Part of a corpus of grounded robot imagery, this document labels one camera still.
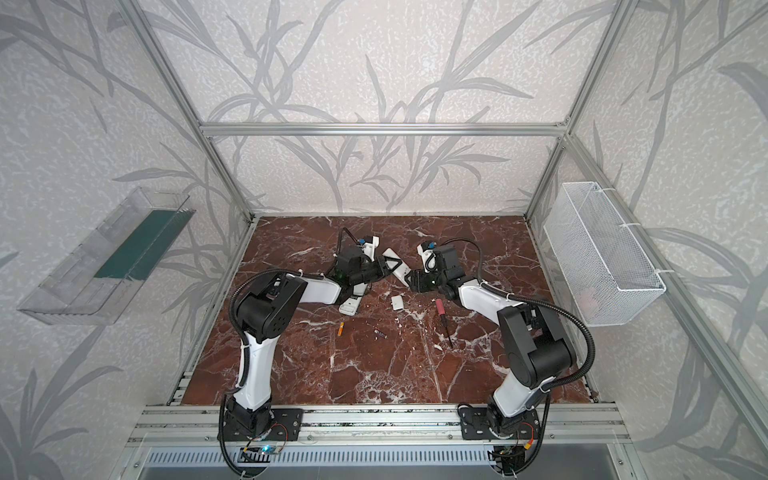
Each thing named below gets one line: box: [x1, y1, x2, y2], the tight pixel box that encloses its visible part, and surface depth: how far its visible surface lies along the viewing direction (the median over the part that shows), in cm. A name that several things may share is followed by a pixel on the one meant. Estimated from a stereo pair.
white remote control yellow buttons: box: [382, 247, 412, 287], surface depth 97 cm
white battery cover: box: [391, 295, 404, 311], surface depth 98 cm
